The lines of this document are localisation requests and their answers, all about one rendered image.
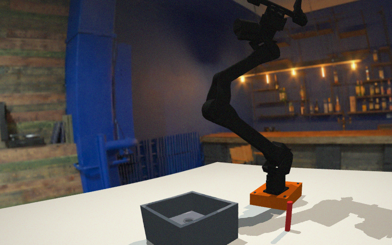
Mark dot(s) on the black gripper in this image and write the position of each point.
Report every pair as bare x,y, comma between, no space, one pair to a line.
297,14

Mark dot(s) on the red peg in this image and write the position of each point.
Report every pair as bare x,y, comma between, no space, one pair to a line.
288,216

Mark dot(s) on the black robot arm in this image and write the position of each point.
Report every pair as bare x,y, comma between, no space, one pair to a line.
218,110

